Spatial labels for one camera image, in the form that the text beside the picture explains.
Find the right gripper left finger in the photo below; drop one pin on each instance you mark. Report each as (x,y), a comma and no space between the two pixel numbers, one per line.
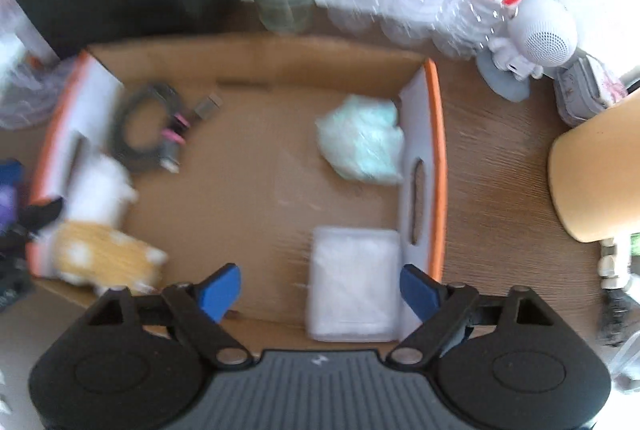
(197,311)

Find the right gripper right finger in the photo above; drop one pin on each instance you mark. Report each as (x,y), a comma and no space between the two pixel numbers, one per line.
(444,311)

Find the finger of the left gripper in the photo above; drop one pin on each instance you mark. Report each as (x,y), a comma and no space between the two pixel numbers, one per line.
(30,222)

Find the white yellow plush alpaca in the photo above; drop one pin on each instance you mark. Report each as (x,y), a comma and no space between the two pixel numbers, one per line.
(90,249)

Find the white tissue pack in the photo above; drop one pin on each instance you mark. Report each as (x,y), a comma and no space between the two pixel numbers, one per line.
(353,292)

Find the red cardboard box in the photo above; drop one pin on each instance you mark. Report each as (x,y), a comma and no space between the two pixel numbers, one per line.
(252,185)

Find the pale green plastic bag ball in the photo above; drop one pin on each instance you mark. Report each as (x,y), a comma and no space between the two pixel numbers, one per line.
(362,140)

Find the purple tissue box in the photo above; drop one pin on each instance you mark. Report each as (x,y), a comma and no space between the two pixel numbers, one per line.
(11,180)

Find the white power strip with chargers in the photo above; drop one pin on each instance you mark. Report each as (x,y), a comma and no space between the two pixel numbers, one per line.
(618,269)

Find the yellow thermos jug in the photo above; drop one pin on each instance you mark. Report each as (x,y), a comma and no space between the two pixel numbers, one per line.
(593,174)

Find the small floral tin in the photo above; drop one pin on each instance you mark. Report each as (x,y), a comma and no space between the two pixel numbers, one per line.
(584,90)

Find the white astronaut speaker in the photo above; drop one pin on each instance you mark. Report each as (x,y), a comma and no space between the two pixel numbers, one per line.
(542,34)

